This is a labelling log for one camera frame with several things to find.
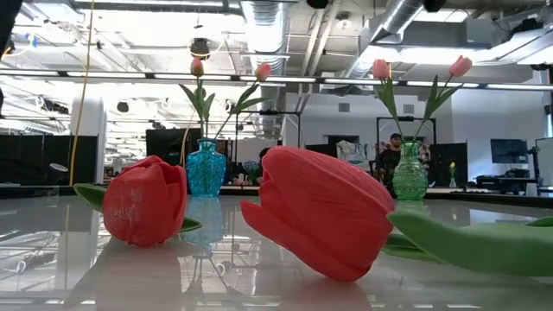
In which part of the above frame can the red artificial tulip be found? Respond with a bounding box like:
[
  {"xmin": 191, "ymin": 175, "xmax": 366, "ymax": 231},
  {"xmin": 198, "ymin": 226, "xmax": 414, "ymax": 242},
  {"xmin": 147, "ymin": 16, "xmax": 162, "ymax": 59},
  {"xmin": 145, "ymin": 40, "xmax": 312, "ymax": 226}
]
[
  {"xmin": 73, "ymin": 155, "xmax": 203, "ymax": 248},
  {"xmin": 239, "ymin": 145, "xmax": 553, "ymax": 284}
]

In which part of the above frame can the blue textured glass vase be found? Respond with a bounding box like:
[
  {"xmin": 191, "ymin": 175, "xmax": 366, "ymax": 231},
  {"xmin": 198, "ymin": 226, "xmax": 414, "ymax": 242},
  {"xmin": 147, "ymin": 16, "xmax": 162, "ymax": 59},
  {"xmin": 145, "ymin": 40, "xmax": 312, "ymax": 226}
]
[{"xmin": 185, "ymin": 137, "xmax": 227, "ymax": 199}]

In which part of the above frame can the green textured glass vase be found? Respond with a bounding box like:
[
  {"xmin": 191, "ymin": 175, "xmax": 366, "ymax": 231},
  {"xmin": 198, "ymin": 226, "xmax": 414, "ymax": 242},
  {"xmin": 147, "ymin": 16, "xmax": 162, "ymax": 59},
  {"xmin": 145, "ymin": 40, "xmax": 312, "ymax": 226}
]
[{"xmin": 391, "ymin": 141, "xmax": 429, "ymax": 202}]

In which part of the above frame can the blue flower bunch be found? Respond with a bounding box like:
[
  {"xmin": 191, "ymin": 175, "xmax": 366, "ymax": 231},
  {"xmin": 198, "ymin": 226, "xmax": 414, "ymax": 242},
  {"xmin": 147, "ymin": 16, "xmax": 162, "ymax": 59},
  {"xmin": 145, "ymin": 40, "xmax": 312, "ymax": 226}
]
[{"xmin": 241, "ymin": 159, "xmax": 261, "ymax": 186}]

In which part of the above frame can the white cloth heap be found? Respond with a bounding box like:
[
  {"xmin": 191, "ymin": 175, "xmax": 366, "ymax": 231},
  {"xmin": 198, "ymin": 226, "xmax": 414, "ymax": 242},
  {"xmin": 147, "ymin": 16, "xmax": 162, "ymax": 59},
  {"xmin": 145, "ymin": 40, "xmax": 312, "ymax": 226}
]
[{"xmin": 335, "ymin": 139, "xmax": 368, "ymax": 166}]

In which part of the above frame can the black display panel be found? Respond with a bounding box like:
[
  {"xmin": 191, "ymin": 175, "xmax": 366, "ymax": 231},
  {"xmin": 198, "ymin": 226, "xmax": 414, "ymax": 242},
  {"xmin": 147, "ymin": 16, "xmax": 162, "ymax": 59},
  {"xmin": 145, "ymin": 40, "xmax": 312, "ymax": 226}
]
[{"xmin": 145, "ymin": 127, "xmax": 205, "ymax": 168}]

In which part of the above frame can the person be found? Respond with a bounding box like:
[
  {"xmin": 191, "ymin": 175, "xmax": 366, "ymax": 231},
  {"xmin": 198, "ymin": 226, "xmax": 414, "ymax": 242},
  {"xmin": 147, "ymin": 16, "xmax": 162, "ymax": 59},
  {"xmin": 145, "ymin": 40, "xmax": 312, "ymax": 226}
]
[{"xmin": 374, "ymin": 132, "xmax": 403, "ymax": 195}]

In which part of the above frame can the round ceiling fixture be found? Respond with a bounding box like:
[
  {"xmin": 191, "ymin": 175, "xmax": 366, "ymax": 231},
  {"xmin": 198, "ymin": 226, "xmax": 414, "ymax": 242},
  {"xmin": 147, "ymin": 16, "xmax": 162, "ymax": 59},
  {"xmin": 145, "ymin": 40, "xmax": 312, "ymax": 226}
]
[{"xmin": 334, "ymin": 11, "xmax": 353, "ymax": 30}]

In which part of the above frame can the black partition panel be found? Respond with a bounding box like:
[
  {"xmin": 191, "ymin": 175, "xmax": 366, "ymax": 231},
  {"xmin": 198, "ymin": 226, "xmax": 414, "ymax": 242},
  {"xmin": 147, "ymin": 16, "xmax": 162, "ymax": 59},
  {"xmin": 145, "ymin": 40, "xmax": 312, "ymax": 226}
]
[
  {"xmin": 429, "ymin": 142, "xmax": 470, "ymax": 187},
  {"xmin": 0, "ymin": 134, "xmax": 99, "ymax": 187}
]

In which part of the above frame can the long ceiling light strip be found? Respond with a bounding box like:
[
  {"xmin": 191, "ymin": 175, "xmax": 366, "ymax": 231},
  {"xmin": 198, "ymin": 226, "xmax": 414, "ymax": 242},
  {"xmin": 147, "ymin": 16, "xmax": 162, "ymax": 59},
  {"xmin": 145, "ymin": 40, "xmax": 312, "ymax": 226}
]
[{"xmin": 0, "ymin": 68, "xmax": 553, "ymax": 92}]

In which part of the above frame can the white square column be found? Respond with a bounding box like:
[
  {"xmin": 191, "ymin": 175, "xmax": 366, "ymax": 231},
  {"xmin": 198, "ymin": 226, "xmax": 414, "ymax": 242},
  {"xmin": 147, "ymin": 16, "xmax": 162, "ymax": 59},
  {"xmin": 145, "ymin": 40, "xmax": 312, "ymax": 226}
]
[{"xmin": 70, "ymin": 95, "xmax": 108, "ymax": 168}]

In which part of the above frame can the black desk with equipment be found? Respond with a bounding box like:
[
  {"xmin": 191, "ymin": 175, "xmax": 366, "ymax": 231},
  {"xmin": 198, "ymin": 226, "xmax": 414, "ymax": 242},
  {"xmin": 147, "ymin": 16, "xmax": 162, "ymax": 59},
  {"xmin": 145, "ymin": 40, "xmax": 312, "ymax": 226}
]
[{"xmin": 474, "ymin": 167, "xmax": 539, "ymax": 194}]

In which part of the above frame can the white board panel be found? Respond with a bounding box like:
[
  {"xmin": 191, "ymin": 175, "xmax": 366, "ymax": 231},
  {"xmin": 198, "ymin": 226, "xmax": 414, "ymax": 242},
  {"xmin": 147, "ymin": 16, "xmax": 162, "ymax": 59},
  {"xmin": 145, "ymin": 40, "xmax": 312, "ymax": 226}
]
[{"xmin": 534, "ymin": 136, "xmax": 553, "ymax": 187}]

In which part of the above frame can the silver ventilation duct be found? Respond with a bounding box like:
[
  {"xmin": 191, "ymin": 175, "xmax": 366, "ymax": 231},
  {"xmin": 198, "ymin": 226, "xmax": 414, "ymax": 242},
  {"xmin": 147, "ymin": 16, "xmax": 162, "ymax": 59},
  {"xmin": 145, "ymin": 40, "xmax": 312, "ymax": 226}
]
[
  {"xmin": 239, "ymin": 0, "xmax": 291, "ymax": 139},
  {"xmin": 343, "ymin": 0, "xmax": 427, "ymax": 90}
]

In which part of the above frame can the black ceiling dome camera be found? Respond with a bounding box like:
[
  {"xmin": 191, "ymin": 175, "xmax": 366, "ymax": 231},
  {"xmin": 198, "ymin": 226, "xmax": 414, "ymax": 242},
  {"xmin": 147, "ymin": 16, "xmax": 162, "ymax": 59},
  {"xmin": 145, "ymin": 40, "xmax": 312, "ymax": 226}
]
[{"xmin": 188, "ymin": 37, "xmax": 212, "ymax": 60}]

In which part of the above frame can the black metal frame stand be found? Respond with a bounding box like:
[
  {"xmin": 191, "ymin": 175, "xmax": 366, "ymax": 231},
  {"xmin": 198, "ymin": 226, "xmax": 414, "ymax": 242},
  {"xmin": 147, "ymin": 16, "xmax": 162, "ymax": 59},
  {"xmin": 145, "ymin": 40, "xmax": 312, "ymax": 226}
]
[{"xmin": 375, "ymin": 115, "xmax": 437, "ymax": 146}]

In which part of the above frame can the long yellow cable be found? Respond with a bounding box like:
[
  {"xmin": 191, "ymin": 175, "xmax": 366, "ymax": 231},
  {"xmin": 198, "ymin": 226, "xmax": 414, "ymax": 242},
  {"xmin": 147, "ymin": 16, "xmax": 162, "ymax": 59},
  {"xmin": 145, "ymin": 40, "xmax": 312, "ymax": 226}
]
[{"xmin": 67, "ymin": 0, "xmax": 96, "ymax": 187}]

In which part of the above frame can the dark wall monitor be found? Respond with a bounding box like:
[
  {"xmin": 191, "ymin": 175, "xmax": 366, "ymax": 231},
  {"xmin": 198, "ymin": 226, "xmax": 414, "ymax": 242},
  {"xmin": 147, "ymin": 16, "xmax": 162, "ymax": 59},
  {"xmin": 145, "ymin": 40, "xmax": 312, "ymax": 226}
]
[{"xmin": 490, "ymin": 137, "xmax": 530, "ymax": 165}]

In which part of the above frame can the black aluminium table frame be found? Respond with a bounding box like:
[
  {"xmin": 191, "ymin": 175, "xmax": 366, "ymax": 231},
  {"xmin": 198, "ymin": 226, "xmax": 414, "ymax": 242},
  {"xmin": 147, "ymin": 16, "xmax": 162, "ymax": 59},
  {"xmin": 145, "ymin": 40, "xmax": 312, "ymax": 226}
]
[{"xmin": 0, "ymin": 184, "xmax": 553, "ymax": 209}]

